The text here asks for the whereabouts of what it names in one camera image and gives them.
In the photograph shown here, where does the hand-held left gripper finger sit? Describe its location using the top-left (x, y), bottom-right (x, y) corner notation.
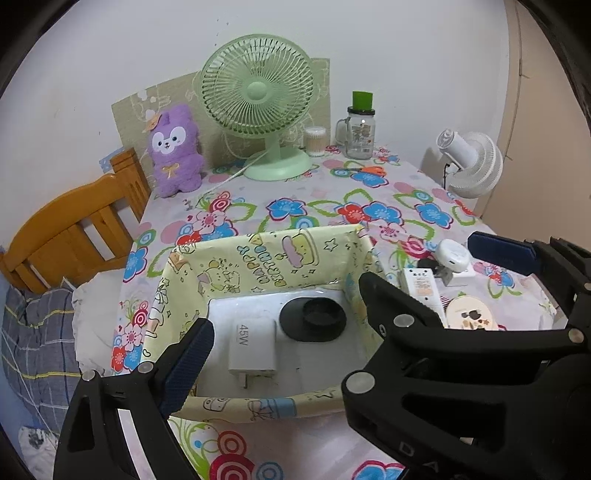
top-left (52, 318), bottom-right (215, 480)

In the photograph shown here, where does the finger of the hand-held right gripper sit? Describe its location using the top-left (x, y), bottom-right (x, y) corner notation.
top-left (467, 232), bottom-right (591, 330)
top-left (341, 271), bottom-right (591, 480)

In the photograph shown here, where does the white oval device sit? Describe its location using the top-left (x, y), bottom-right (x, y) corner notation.
top-left (436, 239), bottom-right (472, 278)

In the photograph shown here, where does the white box orange label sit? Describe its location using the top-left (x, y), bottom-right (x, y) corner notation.
top-left (399, 268), bottom-right (443, 319)

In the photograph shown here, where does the yellow cartoon print storage box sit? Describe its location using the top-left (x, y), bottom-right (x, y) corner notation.
top-left (148, 225), bottom-right (384, 423)

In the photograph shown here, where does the white charger block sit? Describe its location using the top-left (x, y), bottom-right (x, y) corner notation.
top-left (228, 318), bottom-right (278, 388)

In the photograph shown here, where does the white clip fan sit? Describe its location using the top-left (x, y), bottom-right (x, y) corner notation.
top-left (436, 130), bottom-right (504, 199)

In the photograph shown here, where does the white pillow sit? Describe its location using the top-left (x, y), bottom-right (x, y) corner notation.
top-left (71, 268), bottom-right (126, 374)

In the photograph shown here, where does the black round holder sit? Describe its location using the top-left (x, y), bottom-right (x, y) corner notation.
top-left (279, 298), bottom-right (348, 342)

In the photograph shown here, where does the beige door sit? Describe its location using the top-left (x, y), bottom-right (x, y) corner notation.
top-left (499, 0), bottom-right (591, 232)

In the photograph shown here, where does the blue plaid bedding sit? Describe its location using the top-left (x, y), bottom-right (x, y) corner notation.
top-left (0, 281), bottom-right (84, 435)

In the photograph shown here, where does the white printed cloth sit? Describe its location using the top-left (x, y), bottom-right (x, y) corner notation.
top-left (18, 427), bottom-right (61, 468)

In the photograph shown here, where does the glass jar mug green lid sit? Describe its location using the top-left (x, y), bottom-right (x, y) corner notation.
top-left (335, 91), bottom-right (377, 161)

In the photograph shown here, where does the floral tablecloth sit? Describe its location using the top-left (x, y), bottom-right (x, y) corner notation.
top-left (111, 145), bottom-right (561, 480)

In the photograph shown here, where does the purple plush toy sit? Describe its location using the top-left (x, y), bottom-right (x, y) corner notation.
top-left (147, 104), bottom-right (206, 199)

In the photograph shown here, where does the cotton swab container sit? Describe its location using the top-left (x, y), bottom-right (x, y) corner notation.
top-left (303, 126), bottom-right (328, 159)

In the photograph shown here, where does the blue patterned paper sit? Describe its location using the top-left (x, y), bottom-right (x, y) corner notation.
top-left (99, 148), bottom-right (126, 174)

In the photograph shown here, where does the beige patterned board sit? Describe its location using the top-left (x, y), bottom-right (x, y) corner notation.
top-left (112, 58), bottom-right (332, 171)

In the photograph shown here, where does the green desk fan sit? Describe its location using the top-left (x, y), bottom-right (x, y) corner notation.
top-left (193, 37), bottom-right (317, 182)

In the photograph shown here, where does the white fan cable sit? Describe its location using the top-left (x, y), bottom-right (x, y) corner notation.
top-left (203, 150), bottom-right (269, 195)

